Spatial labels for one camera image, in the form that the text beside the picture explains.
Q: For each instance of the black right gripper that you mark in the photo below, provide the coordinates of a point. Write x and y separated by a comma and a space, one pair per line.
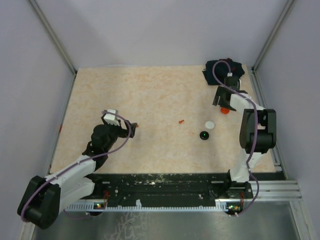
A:
220, 91

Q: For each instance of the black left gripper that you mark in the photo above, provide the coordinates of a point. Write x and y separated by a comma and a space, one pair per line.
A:
125, 133

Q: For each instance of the orange earbud charging case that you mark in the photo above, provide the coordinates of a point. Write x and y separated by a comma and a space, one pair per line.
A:
224, 110

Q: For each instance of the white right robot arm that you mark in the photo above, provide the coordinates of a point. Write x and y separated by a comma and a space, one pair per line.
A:
258, 129

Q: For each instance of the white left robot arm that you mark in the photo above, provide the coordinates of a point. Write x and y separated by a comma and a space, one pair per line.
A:
46, 197

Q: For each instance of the dark crumpled cloth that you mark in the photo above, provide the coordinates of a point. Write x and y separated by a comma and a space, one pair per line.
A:
221, 71

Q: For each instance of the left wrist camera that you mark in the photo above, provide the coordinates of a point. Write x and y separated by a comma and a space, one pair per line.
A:
109, 117

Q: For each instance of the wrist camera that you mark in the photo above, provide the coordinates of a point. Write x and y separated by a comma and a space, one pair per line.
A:
109, 117
232, 80

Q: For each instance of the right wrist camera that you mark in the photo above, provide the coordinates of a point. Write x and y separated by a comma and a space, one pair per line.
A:
232, 80

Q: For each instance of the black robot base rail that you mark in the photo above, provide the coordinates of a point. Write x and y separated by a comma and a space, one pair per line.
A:
171, 190

